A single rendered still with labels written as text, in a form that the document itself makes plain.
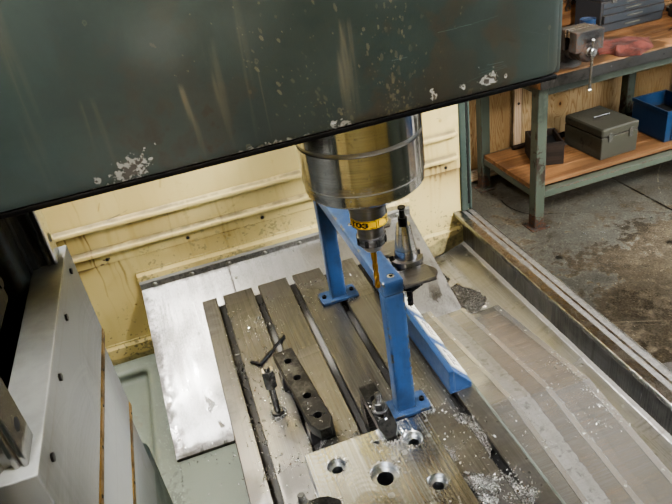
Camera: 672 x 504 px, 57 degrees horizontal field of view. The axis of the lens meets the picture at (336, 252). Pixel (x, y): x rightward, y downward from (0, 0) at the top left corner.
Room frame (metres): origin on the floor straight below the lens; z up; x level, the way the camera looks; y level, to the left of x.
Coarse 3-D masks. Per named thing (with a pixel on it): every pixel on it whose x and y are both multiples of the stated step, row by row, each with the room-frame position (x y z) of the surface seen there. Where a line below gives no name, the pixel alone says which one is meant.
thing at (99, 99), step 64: (0, 0) 0.54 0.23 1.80; (64, 0) 0.56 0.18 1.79; (128, 0) 0.57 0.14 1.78; (192, 0) 0.58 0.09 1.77; (256, 0) 0.59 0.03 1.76; (320, 0) 0.60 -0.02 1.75; (384, 0) 0.62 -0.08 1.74; (448, 0) 0.63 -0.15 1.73; (512, 0) 0.65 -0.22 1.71; (0, 64) 0.54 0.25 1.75; (64, 64) 0.55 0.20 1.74; (128, 64) 0.56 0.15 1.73; (192, 64) 0.58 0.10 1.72; (256, 64) 0.59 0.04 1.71; (320, 64) 0.60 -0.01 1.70; (384, 64) 0.62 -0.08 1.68; (448, 64) 0.63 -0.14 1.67; (512, 64) 0.65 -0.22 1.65; (0, 128) 0.54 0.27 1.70; (64, 128) 0.55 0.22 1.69; (128, 128) 0.56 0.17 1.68; (192, 128) 0.57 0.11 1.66; (256, 128) 0.59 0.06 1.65; (320, 128) 0.60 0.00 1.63; (0, 192) 0.53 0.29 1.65; (64, 192) 0.54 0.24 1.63
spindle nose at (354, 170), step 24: (408, 120) 0.68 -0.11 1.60; (312, 144) 0.68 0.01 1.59; (336, 144) 0.66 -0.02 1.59; (360, 144) 0.66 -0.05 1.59; (384, 144) 0.66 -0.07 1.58; (408, 144) 0.68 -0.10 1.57; (312, 168) 0.69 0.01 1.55; (336, 168) 0.67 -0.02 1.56; (360, 168) 0.66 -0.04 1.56; (384, 168) 0.66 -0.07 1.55; (408, 168) 0.68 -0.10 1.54; (312, 192) 0.70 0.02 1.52; (336, 192) 0.67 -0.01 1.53; (360, 192) 0.66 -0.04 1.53; (384, 192) 0.66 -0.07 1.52; (408, 192) 0.68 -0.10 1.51
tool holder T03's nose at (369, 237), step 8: (360, 232) 0.73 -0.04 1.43; (368, 232) 0.72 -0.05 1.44; (376, 232) 0.72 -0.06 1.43; (384, 232) 0.73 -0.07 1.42; (360, 240) 0.73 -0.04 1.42; (368, 240) 0.72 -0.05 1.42; (376, 240) 0.72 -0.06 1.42; (384, 240) 0.73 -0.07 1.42; (368, 248) 0.72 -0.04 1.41; (376, 248) 0.72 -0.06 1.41
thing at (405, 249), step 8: (408, 224) 0.97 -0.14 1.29; (400, 232) 0.97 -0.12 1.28; (408, 232) 0.97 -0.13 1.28; (400, 240) 0.97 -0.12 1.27; (408, 240) 0.96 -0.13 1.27; (400, 248) 0.96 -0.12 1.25; (408, 248) 0.96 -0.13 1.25; (416, 248) 0.97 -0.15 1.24; (400, 256) 0.96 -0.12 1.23; (408, 256) 0.96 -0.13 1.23; (416, 256) 0.97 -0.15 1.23
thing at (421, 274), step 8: (424, 264) 0.95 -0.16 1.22; (400, 272) 0.94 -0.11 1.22; (408, 272) 0.93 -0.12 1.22; (416, 272) 0.93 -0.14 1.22; (424, 272) 0.93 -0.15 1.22; (432, 272) 0.92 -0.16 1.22; (408, 280) 0.91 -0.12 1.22; (416, 280) 0.91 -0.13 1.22; (424, 280) 0.90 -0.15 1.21; (432, 280) 0.90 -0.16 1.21
